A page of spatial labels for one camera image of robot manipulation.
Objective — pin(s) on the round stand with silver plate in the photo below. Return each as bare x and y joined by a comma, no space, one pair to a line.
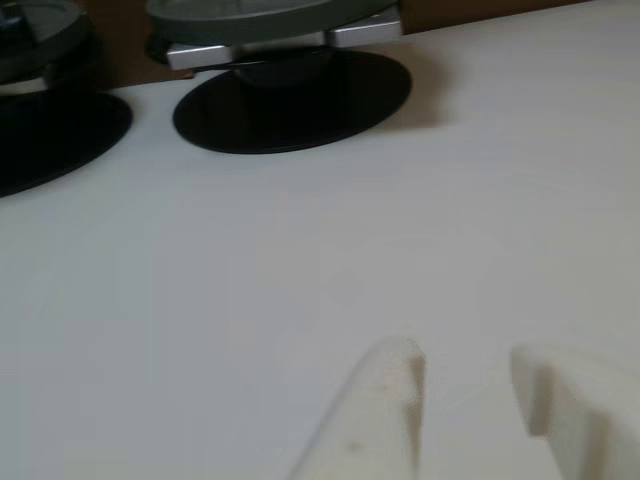
290,110

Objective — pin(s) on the round dark desk stand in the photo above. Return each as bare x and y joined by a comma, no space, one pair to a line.
50,135

